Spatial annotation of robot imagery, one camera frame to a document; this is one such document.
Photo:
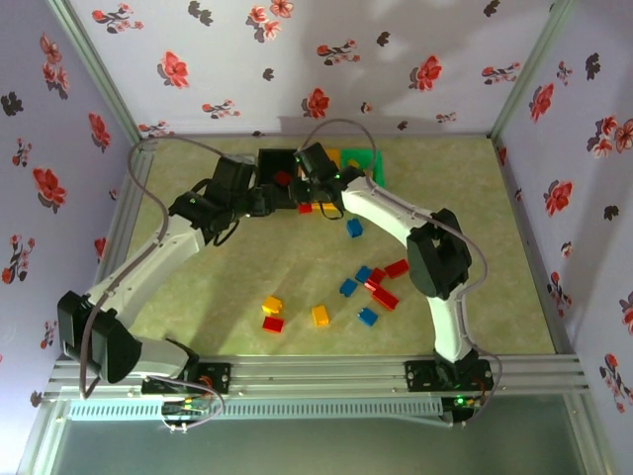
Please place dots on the yellow lego brick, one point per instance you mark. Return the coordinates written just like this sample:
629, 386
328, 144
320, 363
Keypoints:
320, 315
272, 305
352, 162

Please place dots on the blue lego brick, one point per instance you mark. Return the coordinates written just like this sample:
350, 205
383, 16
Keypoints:
354, 227
348, 287
363, 273
368, 316

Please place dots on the long red lego brick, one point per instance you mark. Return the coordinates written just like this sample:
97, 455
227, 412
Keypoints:
385, 298

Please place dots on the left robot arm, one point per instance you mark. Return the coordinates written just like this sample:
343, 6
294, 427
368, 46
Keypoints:
148, 267

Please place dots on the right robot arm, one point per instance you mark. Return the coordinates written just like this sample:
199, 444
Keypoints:
376, 203

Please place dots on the yellow plastic bin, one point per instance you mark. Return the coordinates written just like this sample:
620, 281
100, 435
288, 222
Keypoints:
334, 156

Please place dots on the green plastic bin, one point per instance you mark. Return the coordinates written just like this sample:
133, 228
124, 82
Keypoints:
376, 165

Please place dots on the black plastic bin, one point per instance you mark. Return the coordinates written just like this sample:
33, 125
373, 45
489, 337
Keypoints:
272, 163

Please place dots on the green circuit board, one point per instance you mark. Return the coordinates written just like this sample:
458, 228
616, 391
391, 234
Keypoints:
185, 408

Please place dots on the aluminium side rail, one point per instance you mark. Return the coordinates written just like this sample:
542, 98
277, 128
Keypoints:
123, 213
534, 247

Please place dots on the aluminium frame post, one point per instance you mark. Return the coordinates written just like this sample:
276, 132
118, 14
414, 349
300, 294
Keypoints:
99, 74
527, 74

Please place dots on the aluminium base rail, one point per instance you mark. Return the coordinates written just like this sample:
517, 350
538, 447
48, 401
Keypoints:
316, 373

